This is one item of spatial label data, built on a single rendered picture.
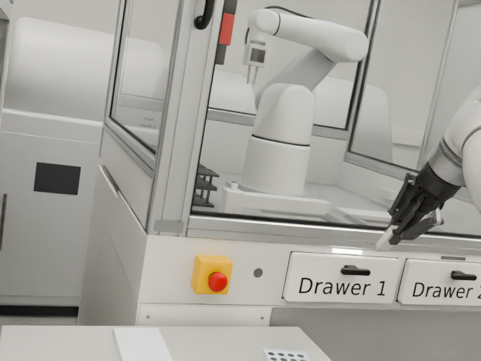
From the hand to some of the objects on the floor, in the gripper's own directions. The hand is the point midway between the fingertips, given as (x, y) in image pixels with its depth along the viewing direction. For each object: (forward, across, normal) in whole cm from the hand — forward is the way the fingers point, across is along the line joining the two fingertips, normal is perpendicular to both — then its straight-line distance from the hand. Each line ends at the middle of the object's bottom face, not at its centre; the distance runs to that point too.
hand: (389, 238), depth 112 cm
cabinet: (+118, -8, -4) cm, 118 cm away
